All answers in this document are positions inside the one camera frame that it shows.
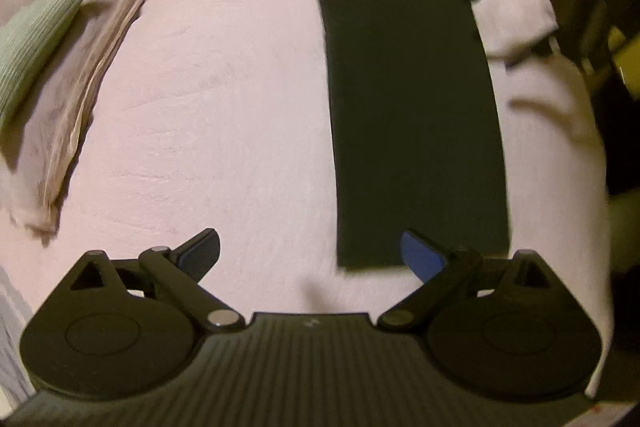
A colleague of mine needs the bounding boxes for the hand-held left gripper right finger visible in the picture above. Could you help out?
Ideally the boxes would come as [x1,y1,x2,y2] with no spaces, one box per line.
[377,229,556,333]

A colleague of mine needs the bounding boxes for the green ribbed pillow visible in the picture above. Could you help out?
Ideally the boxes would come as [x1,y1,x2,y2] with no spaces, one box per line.
[0,0,98,132]

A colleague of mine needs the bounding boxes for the pink bed sheet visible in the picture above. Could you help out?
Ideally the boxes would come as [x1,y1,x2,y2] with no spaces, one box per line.
[0,0,616,400]

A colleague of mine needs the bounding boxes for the beige folded blanket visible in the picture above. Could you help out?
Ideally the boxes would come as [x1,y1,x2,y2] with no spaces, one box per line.
[0,0,166,235]

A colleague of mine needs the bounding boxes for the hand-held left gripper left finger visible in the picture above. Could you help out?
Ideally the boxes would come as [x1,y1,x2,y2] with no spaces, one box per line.
[70,228,246,333]

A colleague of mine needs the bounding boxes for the dark green pants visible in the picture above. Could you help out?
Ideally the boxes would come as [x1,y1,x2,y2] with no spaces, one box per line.
[284,0,512,272]

